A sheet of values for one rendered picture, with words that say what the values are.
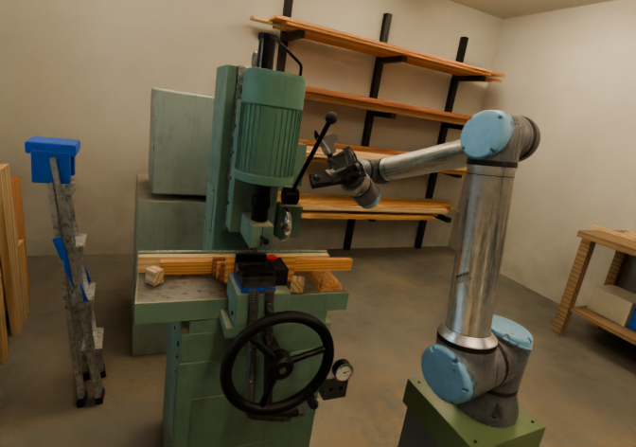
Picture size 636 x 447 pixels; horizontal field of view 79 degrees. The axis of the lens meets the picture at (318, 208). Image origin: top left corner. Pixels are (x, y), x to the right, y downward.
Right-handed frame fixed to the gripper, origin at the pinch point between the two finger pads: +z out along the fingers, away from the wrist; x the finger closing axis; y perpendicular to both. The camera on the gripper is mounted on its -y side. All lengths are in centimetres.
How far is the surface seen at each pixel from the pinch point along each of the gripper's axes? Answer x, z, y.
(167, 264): 19, 8, -50
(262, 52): -31.7, 14.4, -4.4
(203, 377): 49, -7, -51
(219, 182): -8.9, -2.3, -37.4
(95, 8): -218, -9, -143
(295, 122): -5.6, 8.0, -1.3
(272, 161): 3.0, 7.9, -10.6
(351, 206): -107, -217, -60
